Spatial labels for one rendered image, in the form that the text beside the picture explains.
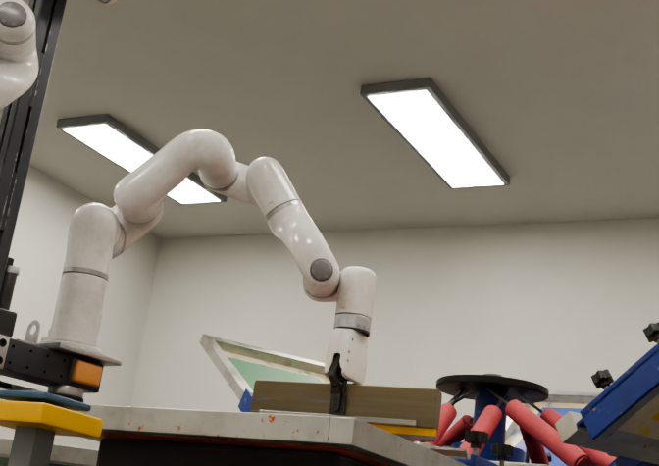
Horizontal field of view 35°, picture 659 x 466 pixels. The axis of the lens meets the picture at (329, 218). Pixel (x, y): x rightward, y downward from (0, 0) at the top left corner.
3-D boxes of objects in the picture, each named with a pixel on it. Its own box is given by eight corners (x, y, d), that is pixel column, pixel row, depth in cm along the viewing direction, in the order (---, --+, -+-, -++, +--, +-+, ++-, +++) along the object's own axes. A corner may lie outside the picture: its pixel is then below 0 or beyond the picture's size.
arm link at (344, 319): (347, 324, 218) (345, 336, 217) (329, 313, 211) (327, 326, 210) (380, 325, 214) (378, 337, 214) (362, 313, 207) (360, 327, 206)
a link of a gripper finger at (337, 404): (334, 382, 207) (329, 415, 205) (327, 378, 204) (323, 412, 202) (348, 382, 206) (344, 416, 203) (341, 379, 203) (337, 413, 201)
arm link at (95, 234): (55, 268, 208) (71, 193, 213) (70, 284, 221) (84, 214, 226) (103, 274, 208) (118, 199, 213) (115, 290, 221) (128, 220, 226)
